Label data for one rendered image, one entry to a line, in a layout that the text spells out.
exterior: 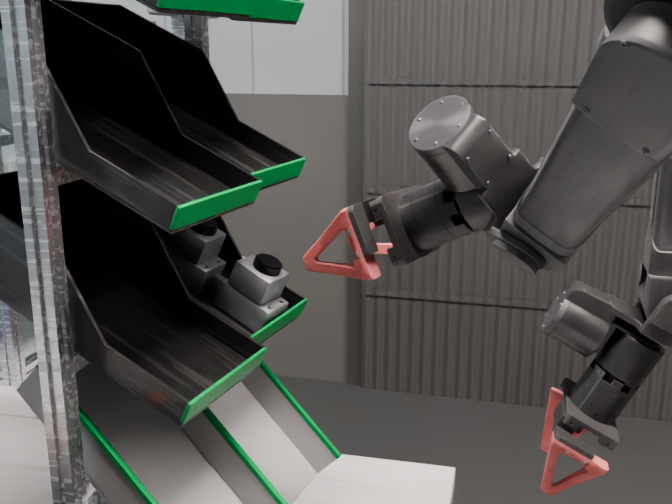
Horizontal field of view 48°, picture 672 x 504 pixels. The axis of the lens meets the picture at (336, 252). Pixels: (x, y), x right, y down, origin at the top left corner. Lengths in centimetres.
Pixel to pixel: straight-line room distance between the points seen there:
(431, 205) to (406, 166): 251
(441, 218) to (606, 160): 29
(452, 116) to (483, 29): 250
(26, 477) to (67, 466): 59
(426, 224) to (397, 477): 59
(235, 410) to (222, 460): 12
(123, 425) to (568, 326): 48
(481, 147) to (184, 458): 43
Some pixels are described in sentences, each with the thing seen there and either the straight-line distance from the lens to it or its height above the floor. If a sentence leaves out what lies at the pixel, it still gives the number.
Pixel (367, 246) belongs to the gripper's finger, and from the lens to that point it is 67.
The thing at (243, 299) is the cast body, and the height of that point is 123.
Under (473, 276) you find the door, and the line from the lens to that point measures 326.
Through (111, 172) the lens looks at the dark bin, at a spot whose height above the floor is 139.
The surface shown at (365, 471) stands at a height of 86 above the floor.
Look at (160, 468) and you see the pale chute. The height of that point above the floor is 109.
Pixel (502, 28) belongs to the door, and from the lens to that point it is 312.
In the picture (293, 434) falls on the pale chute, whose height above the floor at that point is 104.
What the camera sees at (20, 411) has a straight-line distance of 150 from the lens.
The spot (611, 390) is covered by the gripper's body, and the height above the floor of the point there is 112.
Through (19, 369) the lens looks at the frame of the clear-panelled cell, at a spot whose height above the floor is 89.
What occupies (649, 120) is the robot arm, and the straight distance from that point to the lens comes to 29.
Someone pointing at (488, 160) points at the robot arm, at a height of 140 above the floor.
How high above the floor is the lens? 148
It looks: 15 degrees down
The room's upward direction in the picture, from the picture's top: straight up
